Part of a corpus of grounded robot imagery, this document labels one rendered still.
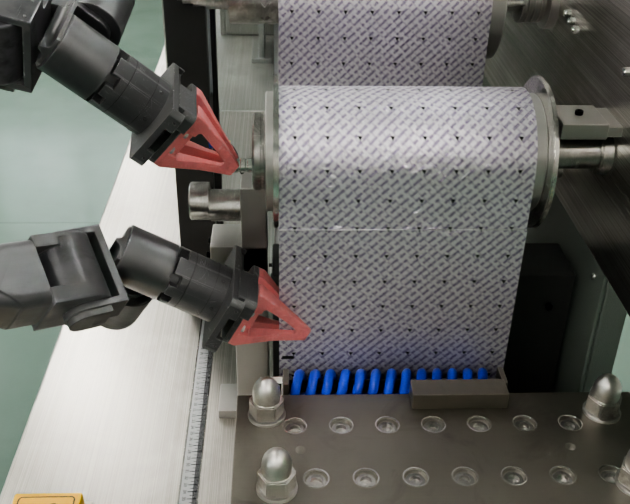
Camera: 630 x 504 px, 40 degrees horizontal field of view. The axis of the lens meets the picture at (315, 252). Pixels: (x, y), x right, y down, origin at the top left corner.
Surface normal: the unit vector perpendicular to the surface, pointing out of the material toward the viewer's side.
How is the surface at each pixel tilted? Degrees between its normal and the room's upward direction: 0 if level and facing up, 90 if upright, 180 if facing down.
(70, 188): 0
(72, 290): 39
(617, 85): 90
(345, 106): 23
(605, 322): 90
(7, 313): 119
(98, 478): 0
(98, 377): 0
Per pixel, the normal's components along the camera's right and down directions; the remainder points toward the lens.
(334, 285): 0.04, 0.53
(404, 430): 0.02, -0.86
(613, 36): -1.00, 0.00
